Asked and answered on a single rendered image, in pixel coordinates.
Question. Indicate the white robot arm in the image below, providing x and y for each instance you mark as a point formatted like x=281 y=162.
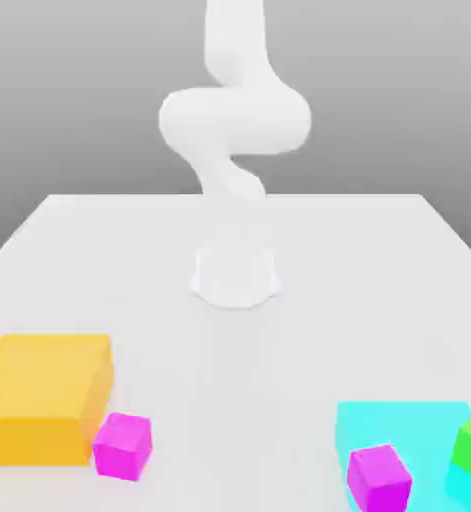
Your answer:
x=235 y=120

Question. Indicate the small magenta cube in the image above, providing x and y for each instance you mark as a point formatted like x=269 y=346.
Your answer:
x=379 y=480
x=123 y=446

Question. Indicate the large orange box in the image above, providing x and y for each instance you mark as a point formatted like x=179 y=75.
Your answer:
x=35 y=396

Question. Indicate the large cyan box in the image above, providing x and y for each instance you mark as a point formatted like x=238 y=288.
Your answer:
x=411 y=428

